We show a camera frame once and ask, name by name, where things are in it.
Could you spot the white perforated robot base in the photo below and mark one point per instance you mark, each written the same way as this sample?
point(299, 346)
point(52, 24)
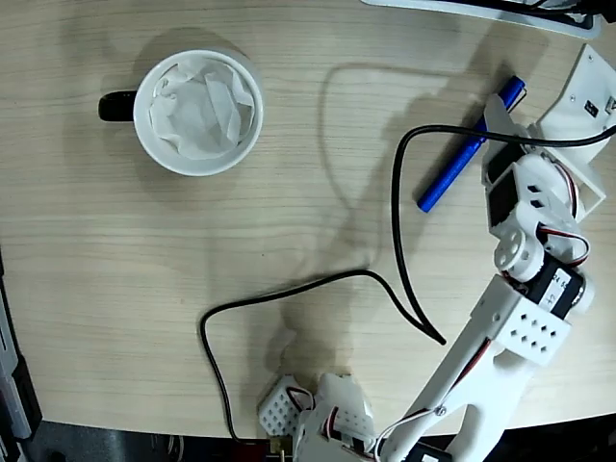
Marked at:
point(279, 409)

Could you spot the blue pen with metal clip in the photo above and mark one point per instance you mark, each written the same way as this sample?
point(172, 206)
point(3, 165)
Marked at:
point(447, 178)

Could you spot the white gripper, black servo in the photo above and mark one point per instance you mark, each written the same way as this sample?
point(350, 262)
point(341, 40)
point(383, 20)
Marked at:
point(500, 161)

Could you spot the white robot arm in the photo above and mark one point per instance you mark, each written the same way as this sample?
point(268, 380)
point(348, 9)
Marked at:
point(481, 366)

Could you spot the crumpled white paper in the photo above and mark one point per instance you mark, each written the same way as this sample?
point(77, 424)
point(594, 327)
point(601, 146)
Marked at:
point(192, 115)

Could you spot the white flat device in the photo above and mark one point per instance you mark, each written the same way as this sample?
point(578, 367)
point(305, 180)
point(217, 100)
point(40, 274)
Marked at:
point(481, 12)

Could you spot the red table clamp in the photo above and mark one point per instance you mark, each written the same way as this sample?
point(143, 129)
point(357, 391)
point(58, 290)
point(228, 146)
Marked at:
point(250, 453)

